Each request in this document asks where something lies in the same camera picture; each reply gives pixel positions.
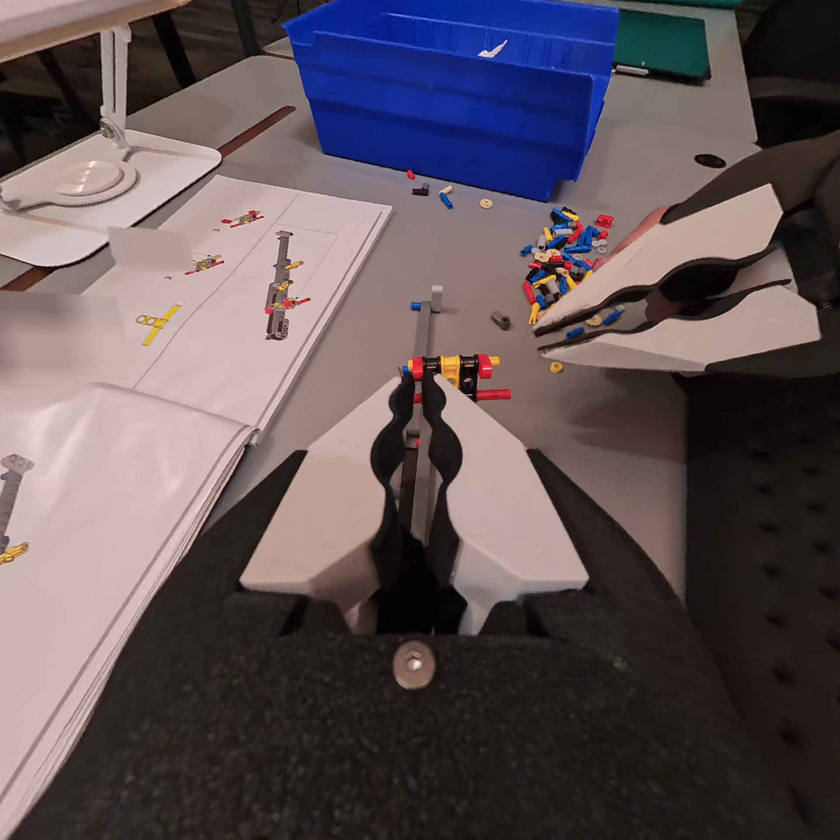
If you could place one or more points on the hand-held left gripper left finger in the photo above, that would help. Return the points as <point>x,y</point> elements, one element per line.
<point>328,518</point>

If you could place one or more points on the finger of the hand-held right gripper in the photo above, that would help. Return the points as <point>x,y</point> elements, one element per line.
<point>722,334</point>
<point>689,236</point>

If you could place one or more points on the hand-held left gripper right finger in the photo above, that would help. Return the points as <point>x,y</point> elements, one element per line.
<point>512,518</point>

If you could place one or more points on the pile of colourful lego pieces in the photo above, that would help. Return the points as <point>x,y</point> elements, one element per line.
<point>558,262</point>

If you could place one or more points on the red yellow black lego assembly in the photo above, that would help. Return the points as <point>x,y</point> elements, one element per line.
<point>453,364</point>

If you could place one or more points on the long grey lego beam assembly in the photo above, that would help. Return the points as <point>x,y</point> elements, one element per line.
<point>425,334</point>

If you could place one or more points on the dark grey lego connector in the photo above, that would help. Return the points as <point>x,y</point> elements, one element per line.
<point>501,319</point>

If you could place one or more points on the lego instruction booklet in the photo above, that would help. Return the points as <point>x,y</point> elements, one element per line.
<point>131,459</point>

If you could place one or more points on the black table grommet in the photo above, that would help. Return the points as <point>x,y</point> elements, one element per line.
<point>710,160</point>

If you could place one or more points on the black mesh office chair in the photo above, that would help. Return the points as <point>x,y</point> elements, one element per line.
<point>794,65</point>

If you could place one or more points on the blue plastic bin stack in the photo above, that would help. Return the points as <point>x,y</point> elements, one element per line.
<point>426,131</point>

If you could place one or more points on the white document stand wooden board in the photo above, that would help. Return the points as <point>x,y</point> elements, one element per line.
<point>151,164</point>

